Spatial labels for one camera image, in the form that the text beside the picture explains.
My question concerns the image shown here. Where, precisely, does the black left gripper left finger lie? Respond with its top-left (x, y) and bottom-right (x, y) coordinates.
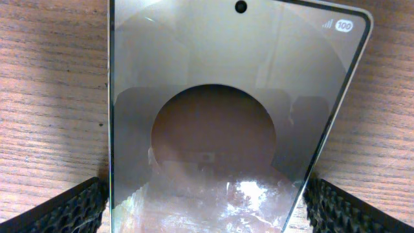
top-left (1, 177), bottom-right (109, 233)

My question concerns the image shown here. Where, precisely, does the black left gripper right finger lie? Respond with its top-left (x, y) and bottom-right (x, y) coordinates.
top-left (303, 177), bottom-right (413, 233)

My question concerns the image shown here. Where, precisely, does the silver smartphone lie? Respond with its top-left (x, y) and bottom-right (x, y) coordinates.
top-left (109, 0), bottom-right (373, 232)

